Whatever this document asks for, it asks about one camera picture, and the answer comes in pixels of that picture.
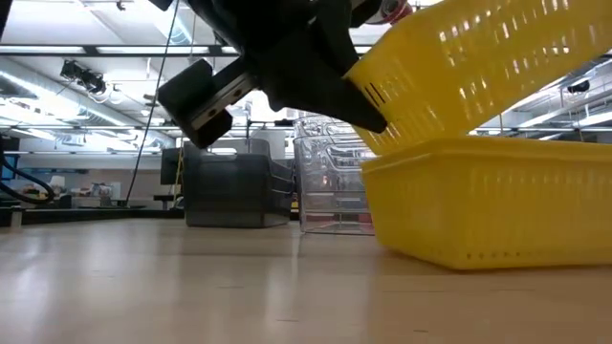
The black ceiling mounted camera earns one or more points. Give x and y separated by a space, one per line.
83 76

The clear plastic basket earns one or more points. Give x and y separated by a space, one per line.
330 210
315 126

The grey translucent plastic basket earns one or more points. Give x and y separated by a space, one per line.
229 196
258 145

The black table edge rail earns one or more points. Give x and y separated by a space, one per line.
95 215

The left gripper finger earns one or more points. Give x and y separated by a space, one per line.
342 33
325 86

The black frame crossbar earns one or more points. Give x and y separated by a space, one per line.
119 50

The small dark monitor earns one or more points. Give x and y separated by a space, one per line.
171 166

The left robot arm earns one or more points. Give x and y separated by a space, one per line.
160 4

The yellow slotted plastic basket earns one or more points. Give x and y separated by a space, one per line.
478 205
478 71

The red white round cap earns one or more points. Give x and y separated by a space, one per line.
394 9

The black frame post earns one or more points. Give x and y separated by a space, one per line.
4 14

